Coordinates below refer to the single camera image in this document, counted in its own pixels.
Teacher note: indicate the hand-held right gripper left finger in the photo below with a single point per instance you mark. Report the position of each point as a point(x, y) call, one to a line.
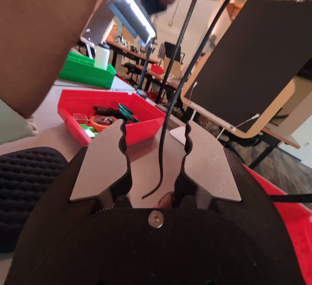
point(100, 163)

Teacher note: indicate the black quilted pad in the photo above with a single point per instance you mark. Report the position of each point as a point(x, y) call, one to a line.
point(24, 180)

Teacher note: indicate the person's right hand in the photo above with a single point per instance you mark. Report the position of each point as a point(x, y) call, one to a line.
point(166, 200)

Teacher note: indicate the wooden office desk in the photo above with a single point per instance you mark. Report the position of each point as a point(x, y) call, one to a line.
point(126, 49)
point(156, 74)

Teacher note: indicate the cardboard box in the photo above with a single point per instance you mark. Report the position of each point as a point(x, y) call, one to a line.
point(171, 69)

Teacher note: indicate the wooden desk black legs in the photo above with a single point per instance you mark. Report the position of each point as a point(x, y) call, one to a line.
point(280, 138)

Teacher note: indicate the black light stand pole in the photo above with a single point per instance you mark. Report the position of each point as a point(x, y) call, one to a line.
point(143, 70)

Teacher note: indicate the red parts-filled plastic bin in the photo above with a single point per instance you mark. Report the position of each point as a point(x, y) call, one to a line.
point(143, 129)

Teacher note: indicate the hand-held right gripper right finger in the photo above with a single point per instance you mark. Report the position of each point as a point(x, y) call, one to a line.
point(209, 165)

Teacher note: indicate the wood-rimmed black board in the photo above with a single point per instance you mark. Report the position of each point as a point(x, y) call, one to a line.
point(243, 58)

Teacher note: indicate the white bottle black cap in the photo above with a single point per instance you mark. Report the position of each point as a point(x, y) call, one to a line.
point(102, 58)

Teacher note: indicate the orange tape roll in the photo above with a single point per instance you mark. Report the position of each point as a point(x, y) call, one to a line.
point(96, 124)

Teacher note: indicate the green plastic bin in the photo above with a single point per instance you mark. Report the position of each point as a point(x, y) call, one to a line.
point(85, 75)

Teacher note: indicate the grey panel on stand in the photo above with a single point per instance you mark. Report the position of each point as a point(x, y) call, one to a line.
point(97, 26)

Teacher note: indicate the orange-red container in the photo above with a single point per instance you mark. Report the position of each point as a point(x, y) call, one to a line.
point(299, 229)

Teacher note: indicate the small red bin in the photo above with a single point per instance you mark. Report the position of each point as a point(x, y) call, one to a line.
point(157, 69)

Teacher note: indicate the LED panel light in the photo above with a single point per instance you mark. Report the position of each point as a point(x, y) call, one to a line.
point(126, 14)

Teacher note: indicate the clear red box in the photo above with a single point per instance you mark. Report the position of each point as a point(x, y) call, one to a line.
point(80, 118)

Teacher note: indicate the black disc-topped pole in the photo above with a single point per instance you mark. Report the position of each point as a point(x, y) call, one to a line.
point(181, 36)

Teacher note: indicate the lime green block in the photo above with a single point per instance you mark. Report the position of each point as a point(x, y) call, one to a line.
point(91, 134)
point(85, 127)

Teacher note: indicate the person's pale sweatshirt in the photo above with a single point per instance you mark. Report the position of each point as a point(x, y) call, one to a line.
point(12, 124)

